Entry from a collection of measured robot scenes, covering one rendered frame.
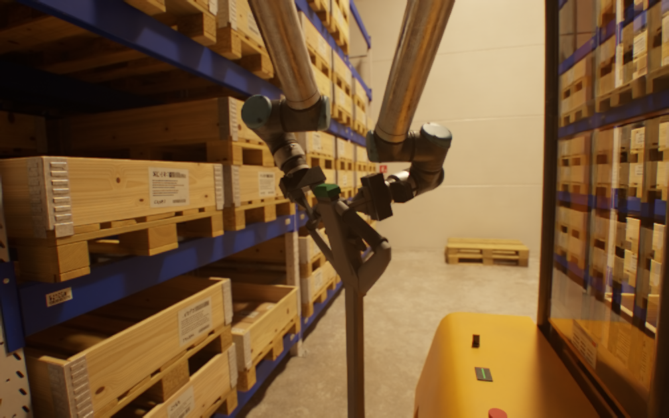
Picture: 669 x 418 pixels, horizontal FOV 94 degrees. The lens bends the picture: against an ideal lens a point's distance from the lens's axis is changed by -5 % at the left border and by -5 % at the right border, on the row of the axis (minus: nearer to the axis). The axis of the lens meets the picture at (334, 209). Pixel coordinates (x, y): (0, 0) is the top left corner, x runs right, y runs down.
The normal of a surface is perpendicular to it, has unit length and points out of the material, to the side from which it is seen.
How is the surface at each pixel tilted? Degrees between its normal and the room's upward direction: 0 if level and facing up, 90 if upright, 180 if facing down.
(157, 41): 90
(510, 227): 90
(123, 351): 90
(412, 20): 117
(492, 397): 0
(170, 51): 90
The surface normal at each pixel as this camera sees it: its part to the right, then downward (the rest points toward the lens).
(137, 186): 0.96, 0.00
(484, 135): -0.28, 0.10
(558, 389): -0.03, -0.99
